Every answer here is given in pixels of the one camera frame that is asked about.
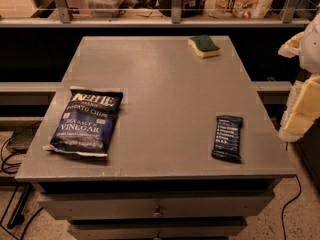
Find grey drawer cabinet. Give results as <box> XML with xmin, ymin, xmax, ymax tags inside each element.
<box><xmin>16</xmin><ymin>36</ymin><xmax>296</xmax><ymax>240</ymax></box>

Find grey metal railing shelf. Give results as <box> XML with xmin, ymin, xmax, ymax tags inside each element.
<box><xmin>0</xmin><ymin>0</ymin><xmax>319</xmax><ymax>28</ymax></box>

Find round drawer knob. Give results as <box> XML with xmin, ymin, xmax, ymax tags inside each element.
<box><xmin>153</xmin><ymin>209</ymin><xmax>163</xmax><ymax>218</ymax></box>

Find blue rxbar blueberry bar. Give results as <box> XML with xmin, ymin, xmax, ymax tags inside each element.
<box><xmin>211</xmin><ymin>115</ymin><xmax>243</xmax><ymax>162</ymax></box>

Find black cables left floor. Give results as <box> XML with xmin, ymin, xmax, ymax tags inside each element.
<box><xmin>0</xmin><ymin>121</ymin><xmax>44</xmax><ymax>240</ymax></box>

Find black cable right floor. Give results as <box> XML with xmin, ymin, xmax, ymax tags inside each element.
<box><xmin>280</xmin><ymin>175</ymin><xmax>303</xmax><ymax>240</ymax></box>

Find colourful snack bag background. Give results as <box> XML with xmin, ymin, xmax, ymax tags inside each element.
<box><xmin>209</xmin><ymin>0</ymin><xmax>273</xmax><ymax>19</ymax></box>

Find grey side bench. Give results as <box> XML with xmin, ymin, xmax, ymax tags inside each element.
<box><xmin>0</xmin><ymin>82</ymin><xmax>61</xmax><ymax>105</ymax></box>

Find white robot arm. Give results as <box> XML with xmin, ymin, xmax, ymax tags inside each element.
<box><xmin>278</xmin><ymin>14</ymin><xmax>320</xmax><ymax>142</ymax></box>

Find green yellow sponge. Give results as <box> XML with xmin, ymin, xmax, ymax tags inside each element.
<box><xmin>188</xmin><ymin>35</ymin><xmax>220</xmax><ymax>58</ymax></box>

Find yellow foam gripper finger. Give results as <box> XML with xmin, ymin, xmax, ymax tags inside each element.
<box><xmin>278</xmin><ymin>32</ymin><xmax>303</xmax><ymax>58</ymax></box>
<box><xmin>294</xmin><ymin>75</ymin><xmax>320</xmax><ymax>136</ymax></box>

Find blue Kettle chip bag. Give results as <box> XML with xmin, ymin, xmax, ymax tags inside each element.
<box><xmin>43</xmin><ymin>86</ymin><xmax>123</xmax><ymax>158</ymax></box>

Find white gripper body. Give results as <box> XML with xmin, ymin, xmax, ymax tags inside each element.
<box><xmin>279</xmin><ymin>80</ymin><xmax>303</xmax><ymax>142</ymax></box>

